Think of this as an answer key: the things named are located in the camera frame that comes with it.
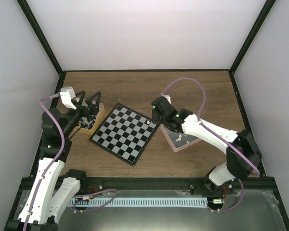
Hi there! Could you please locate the black and white chessboard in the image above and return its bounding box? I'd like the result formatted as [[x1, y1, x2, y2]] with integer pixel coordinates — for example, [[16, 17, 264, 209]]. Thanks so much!
[[89, 103, 158, 167]]

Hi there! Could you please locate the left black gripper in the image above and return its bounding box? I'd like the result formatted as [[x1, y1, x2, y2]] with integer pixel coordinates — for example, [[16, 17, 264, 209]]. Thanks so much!
[[62, 90, 102, 138]]

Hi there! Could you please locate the yellow tin box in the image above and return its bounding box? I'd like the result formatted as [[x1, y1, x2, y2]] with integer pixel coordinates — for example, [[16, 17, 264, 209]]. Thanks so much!
[[73, 103, 105, 135]]

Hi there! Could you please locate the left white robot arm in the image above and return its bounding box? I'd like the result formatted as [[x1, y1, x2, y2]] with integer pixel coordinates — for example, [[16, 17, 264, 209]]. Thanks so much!
[[5, 87, 101, 231]]

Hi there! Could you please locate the light blue slotted cable duct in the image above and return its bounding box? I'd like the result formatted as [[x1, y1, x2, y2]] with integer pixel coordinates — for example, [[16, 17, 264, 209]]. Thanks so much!
[[69, 197, 208, 208]]

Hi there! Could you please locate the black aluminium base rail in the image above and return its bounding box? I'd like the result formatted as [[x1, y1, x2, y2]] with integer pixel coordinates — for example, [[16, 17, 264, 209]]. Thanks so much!
[[18, 177, 278, 196]]

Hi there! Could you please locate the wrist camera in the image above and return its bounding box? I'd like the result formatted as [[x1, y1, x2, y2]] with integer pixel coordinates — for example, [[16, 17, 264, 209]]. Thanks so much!
[[59, 87, 76, 110], [151, 95, 171, 113]]

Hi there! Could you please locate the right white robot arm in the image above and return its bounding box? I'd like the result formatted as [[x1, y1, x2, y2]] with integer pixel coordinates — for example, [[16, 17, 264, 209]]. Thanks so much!
[[152, 100, 262, 194]]

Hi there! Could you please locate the white chess pieces pile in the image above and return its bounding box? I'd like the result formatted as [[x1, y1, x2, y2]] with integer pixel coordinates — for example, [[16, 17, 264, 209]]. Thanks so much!
[[176, 133, 189, 143]]

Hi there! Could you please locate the pink tin box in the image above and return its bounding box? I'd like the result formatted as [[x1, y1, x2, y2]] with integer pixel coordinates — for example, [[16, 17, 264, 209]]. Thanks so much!
[[160, 125, 201, 152]]

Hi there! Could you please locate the black chess pieces pile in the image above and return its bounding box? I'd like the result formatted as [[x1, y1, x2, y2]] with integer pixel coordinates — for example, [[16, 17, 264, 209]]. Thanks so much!
[[78, 115, 96, 130]]

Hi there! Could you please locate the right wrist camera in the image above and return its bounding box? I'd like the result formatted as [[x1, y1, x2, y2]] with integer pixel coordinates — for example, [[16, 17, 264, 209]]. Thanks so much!
[[151, 95, 171, 113]]

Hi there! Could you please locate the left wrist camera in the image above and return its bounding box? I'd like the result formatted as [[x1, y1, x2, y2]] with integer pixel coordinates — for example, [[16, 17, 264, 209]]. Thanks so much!
[[59, 87, 76, 110]]

